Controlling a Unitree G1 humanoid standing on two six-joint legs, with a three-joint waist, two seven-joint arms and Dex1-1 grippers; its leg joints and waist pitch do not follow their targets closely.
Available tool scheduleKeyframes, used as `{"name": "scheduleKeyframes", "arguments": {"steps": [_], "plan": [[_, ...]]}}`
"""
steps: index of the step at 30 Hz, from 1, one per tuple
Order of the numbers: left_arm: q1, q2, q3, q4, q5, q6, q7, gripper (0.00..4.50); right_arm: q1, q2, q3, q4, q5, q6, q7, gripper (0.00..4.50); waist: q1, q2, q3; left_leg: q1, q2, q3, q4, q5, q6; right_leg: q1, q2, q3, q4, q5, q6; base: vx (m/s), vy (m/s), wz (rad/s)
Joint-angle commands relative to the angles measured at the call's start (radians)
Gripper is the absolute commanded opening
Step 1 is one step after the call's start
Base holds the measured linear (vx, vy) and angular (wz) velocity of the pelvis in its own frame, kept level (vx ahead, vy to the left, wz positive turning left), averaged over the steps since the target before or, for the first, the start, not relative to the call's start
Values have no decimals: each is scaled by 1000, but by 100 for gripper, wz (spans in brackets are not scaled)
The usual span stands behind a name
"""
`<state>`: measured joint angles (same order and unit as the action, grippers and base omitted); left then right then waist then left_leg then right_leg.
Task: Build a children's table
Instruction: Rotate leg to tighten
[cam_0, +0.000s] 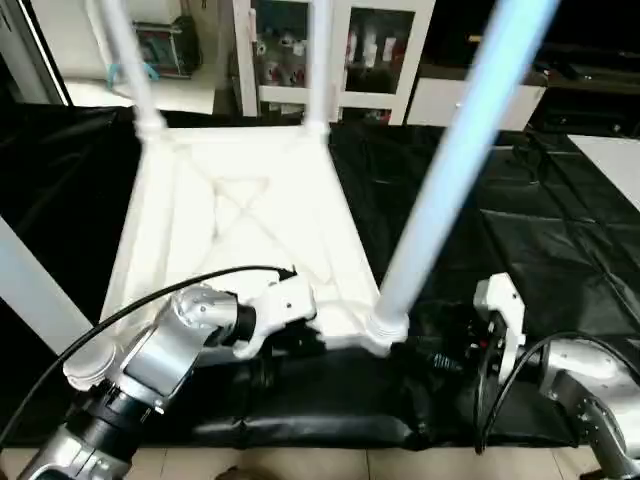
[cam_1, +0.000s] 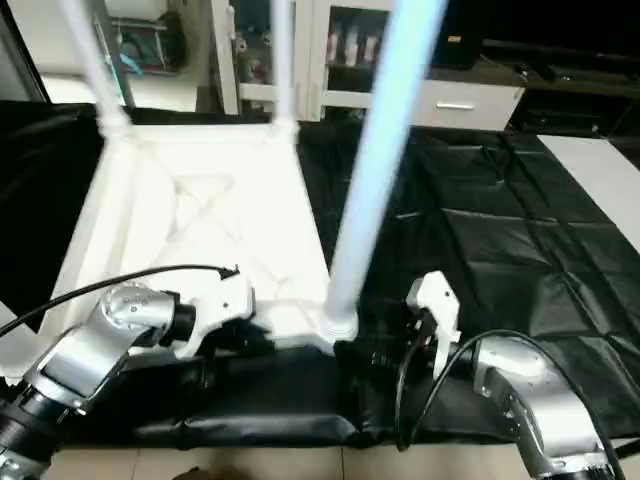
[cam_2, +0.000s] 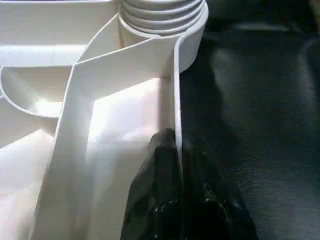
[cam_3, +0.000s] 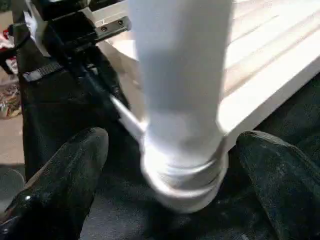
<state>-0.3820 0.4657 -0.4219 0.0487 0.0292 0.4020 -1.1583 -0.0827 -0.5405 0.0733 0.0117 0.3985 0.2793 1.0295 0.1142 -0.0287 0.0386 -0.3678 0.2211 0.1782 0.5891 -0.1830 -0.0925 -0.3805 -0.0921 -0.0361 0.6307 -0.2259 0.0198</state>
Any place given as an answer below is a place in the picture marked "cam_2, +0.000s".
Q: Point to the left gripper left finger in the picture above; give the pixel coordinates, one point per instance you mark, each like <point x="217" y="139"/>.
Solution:
<point x="155" y="195"/>

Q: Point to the white plastic table top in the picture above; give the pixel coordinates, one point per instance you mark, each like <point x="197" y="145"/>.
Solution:
<point x="75" y="100"/>

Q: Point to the black work mat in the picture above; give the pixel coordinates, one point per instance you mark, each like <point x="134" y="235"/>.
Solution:
<point x="270" y="125"/>

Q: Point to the white plastic table leg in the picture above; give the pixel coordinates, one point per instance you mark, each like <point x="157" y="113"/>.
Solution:
<point x="160" y="12"/>

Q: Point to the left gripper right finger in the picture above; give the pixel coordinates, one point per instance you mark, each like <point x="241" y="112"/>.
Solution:
<point x="215" y="205"/>

